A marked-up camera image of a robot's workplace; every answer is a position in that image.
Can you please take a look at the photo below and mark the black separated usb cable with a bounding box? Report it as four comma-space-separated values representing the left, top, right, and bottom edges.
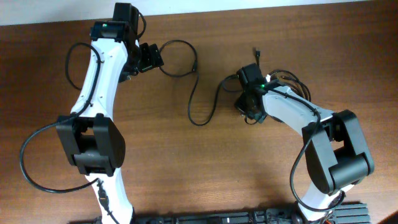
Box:
157, 39, 245, 127

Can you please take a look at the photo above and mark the black cable bundle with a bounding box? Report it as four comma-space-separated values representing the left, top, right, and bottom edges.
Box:
253, 47, 312, 103

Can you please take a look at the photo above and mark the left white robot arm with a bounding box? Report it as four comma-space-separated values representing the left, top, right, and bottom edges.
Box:
56, 2, 164, 223

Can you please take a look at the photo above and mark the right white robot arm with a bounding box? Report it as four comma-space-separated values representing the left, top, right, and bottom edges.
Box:
235, 63, 375, 223

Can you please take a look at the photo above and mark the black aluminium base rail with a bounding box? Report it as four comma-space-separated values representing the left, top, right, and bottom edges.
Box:
68, 202, 373, 224

